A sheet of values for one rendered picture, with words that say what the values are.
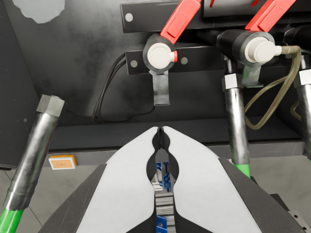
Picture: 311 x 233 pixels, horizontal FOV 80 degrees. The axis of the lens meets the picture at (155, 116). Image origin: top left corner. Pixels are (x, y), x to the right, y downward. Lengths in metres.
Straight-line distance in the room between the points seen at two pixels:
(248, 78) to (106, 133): 0.38
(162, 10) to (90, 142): 0.32
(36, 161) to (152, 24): 0.22
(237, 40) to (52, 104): 0.17
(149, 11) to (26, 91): 0.35
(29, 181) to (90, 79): 0.34
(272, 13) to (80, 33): 0.37
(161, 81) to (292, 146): 0.38
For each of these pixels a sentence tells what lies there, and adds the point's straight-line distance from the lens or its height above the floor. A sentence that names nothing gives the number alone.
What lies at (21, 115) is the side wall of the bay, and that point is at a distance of 0.51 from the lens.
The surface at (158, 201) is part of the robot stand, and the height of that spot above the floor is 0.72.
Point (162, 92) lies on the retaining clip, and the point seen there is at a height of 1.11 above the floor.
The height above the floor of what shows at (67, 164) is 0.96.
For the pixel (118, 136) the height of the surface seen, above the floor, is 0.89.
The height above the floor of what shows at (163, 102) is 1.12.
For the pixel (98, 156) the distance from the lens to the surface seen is 0.44.
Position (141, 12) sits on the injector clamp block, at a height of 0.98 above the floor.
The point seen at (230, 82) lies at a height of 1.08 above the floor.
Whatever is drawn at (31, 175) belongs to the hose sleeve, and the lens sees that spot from 0.19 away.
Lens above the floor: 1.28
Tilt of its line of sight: 63 degrees down
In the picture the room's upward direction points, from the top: 179 degrees clockwise
